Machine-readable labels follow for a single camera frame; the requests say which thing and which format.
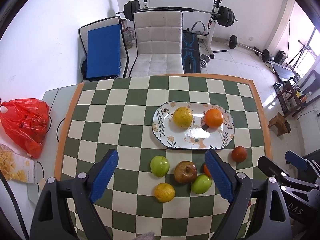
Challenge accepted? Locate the orange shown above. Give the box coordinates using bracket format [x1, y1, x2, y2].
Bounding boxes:
[204, 108, 224, 128]
[203, 164, 212, 178]

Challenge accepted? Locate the dark red round fruit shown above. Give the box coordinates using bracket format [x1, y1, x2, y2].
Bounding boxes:
[231, 146, 247, 163]

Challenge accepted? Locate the green apple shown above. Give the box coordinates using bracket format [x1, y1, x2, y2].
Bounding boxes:
[191, 174, 212, 194]
[150, 155, 170, 178]

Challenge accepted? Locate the brownish red apple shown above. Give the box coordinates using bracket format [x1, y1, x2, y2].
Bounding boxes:
[174, 161, 197, 184]

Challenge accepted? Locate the yellow citrus fruit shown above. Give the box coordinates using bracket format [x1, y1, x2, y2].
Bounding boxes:
[153, 183, 175, 203]
[172, 107, 193, 129]

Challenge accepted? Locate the floral oval ceramic plate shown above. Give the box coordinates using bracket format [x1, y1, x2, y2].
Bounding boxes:
[152, 101, 235, 150]

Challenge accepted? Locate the small wooden stool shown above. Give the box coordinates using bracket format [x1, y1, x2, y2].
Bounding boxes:
[268, 112, 291, 137]

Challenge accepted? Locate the red plastic bag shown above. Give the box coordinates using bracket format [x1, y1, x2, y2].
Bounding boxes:
[1, 98, 49, 159]

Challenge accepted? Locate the white folding side table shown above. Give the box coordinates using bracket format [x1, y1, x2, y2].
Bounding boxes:
[27, 85, 77, 204]

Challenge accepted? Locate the dark wooden chair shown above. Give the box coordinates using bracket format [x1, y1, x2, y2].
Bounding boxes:
[276, 70, 319, 118]

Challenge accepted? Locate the blue cushioned folding chair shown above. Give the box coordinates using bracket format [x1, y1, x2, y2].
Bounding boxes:
[78, 16, 129, 81]

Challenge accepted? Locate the black speaker box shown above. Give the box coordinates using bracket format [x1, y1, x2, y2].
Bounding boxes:
[274, 50, 287, 64]

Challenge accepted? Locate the black blue sit-up bench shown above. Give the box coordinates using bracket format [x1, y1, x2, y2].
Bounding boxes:
[182, 30, 201, 74]

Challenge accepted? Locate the black tripod stand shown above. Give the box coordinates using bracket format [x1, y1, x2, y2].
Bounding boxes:
[286, 40, 317, 69]

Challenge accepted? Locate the barbell on floor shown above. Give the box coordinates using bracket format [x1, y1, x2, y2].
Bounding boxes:
[228, 35, 271, 63]

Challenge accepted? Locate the white padded chair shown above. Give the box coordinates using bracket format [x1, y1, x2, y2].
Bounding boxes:
[129, 10, 184, 77]

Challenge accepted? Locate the white weight bench rack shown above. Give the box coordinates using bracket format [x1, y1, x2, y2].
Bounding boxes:
[192, 0, 230, 59]

